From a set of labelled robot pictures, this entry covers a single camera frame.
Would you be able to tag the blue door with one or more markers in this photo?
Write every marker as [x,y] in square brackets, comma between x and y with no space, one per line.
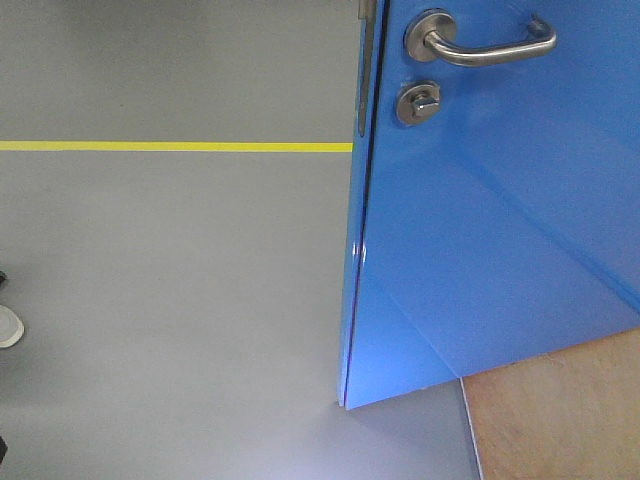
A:
[507,225]

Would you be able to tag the metal door latch plate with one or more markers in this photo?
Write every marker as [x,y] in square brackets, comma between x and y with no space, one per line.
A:
[367,14]

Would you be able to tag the silver thumb turn lock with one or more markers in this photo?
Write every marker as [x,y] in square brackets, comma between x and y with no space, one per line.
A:
[418,103]

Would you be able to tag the plywood base platform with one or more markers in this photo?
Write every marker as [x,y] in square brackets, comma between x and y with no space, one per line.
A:
[571,414]

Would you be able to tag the silver door lever handle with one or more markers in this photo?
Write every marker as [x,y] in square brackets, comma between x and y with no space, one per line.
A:
[433,36]

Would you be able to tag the white sneaker nearer camera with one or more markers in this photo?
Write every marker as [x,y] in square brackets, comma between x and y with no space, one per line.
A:
[12,328]

